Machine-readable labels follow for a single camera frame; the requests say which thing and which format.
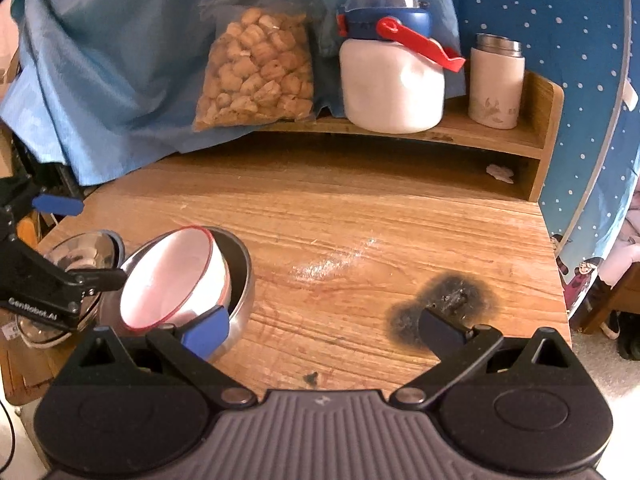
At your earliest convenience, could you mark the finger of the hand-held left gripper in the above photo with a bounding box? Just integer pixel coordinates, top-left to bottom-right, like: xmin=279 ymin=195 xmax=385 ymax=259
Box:
xmin=0 ymin=175 xmax=84 ymax=227
xmin=0 ymin=231 xmax=126 ymax=302

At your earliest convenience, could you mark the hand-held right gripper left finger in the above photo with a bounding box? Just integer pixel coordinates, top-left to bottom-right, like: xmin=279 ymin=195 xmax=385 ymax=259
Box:
xmin=74 ymin=306 xmax=257 ymax=408

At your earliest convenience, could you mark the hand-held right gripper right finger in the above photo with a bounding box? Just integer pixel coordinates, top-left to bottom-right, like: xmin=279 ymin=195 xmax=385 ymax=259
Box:
xmin=392 ymin=307 xmax=576 ymax=408

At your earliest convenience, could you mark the steel bowl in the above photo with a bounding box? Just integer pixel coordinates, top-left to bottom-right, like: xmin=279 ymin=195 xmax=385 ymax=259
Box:
xmin=45 ymin=229 xmax=126 ymax=286

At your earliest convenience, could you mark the wide steel plate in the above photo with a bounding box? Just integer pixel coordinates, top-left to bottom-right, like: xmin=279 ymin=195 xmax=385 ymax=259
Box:
xmin=17 ymin=280 xmax=104 ymax=349

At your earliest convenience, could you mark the white bowl red rim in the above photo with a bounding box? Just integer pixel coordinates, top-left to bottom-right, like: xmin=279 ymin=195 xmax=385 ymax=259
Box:
xmin=119 ymin=227 xmax=217 ymax=332
xmin=170 ymin=232 xmax=235 ymax=329

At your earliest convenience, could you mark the large deep steel plate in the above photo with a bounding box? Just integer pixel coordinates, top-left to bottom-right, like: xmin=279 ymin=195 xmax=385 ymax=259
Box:
xmin=99 ymin=226 xmax=256 ymax=362

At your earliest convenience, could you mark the light blue cloth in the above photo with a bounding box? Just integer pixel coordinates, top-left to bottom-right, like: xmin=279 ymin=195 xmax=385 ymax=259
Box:
xmin=0 ymin=0 xmax=463 ymax=187

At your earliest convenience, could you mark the wooden desk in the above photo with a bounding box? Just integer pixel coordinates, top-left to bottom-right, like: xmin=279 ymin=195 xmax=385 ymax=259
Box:
xmin=0 ymin=152 xmax=574 ymax=407

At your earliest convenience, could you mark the wooden stool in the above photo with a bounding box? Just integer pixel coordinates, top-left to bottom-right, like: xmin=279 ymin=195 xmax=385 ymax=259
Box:
xmin=581 ymin=262 xmax=640 ymax=337

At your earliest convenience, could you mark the white paper scrap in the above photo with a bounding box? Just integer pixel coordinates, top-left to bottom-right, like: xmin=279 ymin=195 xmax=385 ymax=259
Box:
xmin=486 ymin=163 xmax=516 ymax=185

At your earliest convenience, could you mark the pile of clothes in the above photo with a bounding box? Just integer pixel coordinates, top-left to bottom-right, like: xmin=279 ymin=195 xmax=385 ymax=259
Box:
xmin=596 ymin=189 xmax=640 ymax=287

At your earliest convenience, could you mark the wooden desk shelf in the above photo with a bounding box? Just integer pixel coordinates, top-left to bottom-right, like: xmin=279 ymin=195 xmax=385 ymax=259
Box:
xmin=259 ymin=70 xmax=565 ymax=204

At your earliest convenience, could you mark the clear bag of snacks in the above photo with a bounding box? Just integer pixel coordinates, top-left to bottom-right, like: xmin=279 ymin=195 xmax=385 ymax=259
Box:
xmin=192 ymin=0 xmax=317 ymax=134

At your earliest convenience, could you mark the white jug blue lid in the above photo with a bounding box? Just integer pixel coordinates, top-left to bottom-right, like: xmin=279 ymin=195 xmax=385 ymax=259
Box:
xmin=336 ymin=0 xmax=467 ymax=135

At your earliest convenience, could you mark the white thermos cup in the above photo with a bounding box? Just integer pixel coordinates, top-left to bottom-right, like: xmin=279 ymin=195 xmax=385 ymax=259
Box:
xmin=468 ymin=33 xmax=526 ymax=130

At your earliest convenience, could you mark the blue white-dotted curtain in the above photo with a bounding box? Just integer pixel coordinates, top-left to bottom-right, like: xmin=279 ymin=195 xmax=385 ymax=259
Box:
xmin=444 ymin=0 xmax=640 ymax=322

